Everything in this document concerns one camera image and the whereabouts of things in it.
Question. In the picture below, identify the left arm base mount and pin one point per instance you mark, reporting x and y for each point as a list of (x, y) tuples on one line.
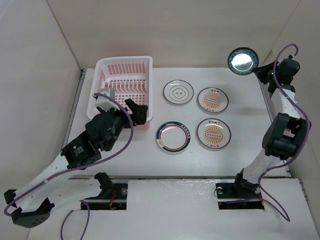
[(116, 200)]

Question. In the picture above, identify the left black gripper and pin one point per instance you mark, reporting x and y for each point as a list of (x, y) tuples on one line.
[(139, 112)]

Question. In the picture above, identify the upper orange sunburst plate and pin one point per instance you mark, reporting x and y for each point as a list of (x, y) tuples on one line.
[(213, 100)]

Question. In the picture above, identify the pink plastic dish rack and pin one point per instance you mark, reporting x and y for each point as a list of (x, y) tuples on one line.
[(131, 77)]

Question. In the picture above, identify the lower orange sunburst plate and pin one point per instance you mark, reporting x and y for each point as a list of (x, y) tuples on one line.
[(214, 133)]

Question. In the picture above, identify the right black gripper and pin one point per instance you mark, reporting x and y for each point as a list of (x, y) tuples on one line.
[(260, 71)]

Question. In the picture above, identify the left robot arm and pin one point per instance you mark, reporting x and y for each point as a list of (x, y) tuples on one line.
[(33, 204)]

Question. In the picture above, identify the orange sunburst plate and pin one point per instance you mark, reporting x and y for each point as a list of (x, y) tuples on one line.
[(214, 133), (213, 100)]

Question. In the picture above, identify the white plate with flower emblem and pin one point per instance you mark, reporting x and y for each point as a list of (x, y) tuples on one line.
[(178, 92)]

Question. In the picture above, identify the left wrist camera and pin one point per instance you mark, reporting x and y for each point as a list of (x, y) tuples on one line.
[(104, 103)]

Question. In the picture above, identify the dark teal patterned plate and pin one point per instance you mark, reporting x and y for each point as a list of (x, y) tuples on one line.
[(242, 61)]

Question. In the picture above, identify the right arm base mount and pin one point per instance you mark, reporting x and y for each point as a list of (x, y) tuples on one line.
[(231, 197)]

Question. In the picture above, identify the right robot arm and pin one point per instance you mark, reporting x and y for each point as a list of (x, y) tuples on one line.
[(286, 133)]

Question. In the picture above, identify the white plate green red rim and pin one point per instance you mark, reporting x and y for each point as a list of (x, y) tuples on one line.
[(173, 137)]

